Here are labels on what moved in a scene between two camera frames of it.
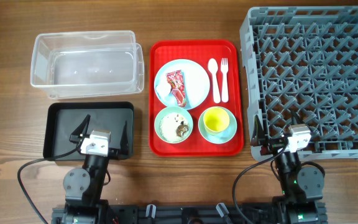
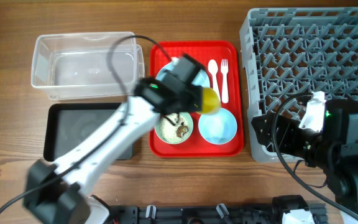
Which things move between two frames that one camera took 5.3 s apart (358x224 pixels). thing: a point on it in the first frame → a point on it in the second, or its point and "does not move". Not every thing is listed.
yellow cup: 216,121 → 211,102
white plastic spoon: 212,66 does not move
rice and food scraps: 173,127 does not move
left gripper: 123,145 → 196,106
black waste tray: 61,119 does not move
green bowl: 173,125 does not move
